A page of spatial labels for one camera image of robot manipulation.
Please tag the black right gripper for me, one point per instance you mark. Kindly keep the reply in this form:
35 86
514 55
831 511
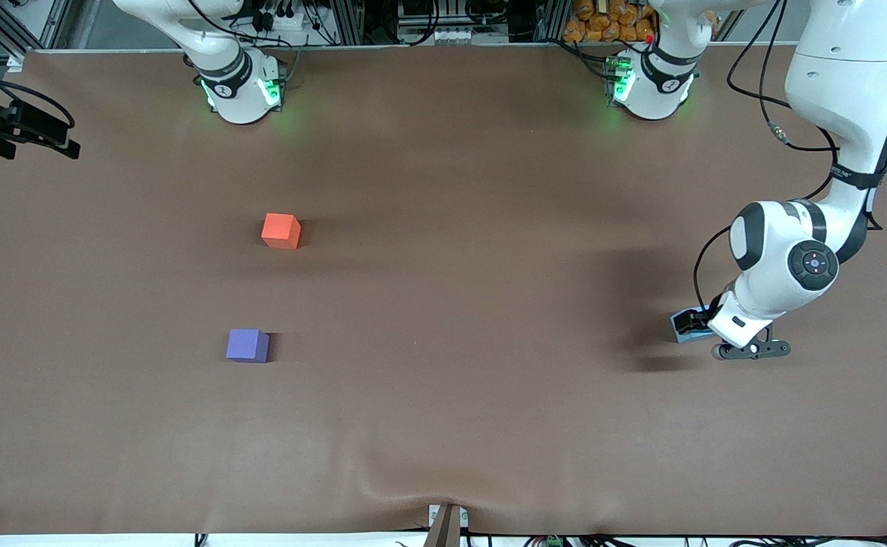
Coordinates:
4 126

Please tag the light blue foam block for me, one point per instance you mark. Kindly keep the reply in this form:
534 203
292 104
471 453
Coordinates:
690 338

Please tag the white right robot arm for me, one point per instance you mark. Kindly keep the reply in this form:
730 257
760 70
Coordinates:
238 99

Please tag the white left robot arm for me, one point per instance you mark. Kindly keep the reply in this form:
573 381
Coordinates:
778 258

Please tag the orange foam block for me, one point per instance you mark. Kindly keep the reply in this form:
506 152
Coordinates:
280 230

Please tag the purple foam block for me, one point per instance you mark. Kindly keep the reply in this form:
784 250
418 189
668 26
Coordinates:
246 345

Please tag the brown table mat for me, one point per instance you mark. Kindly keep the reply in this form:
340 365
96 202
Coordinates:
451 342

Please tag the green terminal connector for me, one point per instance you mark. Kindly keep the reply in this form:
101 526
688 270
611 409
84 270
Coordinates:
553 542

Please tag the white power strip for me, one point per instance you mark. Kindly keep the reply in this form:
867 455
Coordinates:
291 21

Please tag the orange net bag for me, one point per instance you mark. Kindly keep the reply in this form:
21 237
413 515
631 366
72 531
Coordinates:
595 23

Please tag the aluminium rack with electronics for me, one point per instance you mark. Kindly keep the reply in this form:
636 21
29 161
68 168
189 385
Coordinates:
451 23

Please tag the aluminium camera mount post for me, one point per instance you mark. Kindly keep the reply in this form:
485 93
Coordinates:
447 532

